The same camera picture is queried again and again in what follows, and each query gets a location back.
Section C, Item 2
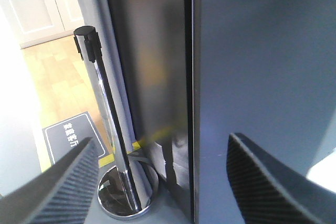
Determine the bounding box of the white panelled cabinet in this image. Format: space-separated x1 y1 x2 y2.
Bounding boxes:
1 0 84 48

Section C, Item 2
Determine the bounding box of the chrome stanchion post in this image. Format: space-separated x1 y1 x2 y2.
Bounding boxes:
73 26 159 220

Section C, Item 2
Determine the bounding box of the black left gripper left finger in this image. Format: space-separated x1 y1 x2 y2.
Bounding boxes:
1 138 99 223

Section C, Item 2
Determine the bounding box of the dark floor sign sticker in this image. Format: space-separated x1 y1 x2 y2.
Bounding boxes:
43 111 108 164

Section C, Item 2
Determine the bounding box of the fridge door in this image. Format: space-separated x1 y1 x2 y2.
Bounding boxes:
194 0 335 223

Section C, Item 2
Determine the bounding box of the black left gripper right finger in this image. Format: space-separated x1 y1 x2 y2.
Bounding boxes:
226 133 335 223

